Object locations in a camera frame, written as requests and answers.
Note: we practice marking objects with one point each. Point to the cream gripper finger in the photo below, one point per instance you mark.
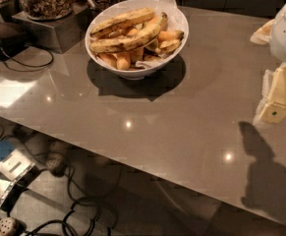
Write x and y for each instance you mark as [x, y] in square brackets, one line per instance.
[272, 107]

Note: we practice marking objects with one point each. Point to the long spotted front banana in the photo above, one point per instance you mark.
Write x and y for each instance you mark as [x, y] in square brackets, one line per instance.
[126, 43]

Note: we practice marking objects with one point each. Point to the orange banana right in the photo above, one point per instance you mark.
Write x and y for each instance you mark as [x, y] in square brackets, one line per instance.
[166, 35]

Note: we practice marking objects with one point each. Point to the white ceramic bowl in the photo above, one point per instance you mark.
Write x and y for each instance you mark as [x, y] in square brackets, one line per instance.
[134, 72]

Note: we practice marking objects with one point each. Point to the white paper bowl liner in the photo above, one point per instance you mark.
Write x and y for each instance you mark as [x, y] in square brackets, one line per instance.
[168, 4]

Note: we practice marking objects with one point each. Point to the orange banana piece front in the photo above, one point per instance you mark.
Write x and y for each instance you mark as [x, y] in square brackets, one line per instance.
[123, 61]

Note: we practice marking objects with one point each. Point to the spotted back banana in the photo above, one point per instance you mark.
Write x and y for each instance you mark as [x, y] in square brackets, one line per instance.
[122, 21]

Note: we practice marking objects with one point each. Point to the grey metal stand block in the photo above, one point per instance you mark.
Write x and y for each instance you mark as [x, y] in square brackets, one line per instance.
[59, 35]

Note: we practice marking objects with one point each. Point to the grey slipper on floor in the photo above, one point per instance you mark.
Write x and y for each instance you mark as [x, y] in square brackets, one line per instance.
[56, 161]

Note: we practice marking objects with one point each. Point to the blue and silver box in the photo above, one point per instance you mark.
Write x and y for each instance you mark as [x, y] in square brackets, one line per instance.
[14, 165]

